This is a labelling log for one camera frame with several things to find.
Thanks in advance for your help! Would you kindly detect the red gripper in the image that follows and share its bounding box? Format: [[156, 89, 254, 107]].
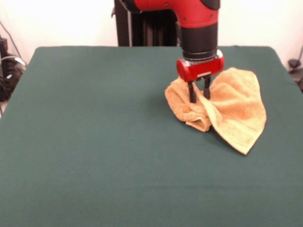
[[176, 50, 225, 104]]

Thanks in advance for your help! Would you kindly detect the tan terry towel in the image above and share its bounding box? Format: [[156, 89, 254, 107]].
[[165, 67, 267, 156]]

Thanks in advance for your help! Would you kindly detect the black rounded device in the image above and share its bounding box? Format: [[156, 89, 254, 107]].
[[287, 59, 303, 93]]

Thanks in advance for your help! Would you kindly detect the dark green table cloth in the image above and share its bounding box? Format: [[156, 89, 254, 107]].
[[0, 45, 303, 227]]

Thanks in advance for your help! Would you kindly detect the black plug adapter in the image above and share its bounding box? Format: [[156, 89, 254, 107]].
[[0, 37, 9, 56]]

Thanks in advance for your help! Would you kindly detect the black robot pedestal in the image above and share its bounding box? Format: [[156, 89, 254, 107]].
[[111, 0, 183, 47]]

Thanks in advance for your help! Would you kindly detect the black cable heap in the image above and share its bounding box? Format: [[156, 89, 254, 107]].
[[0, 55, 27, 102]]

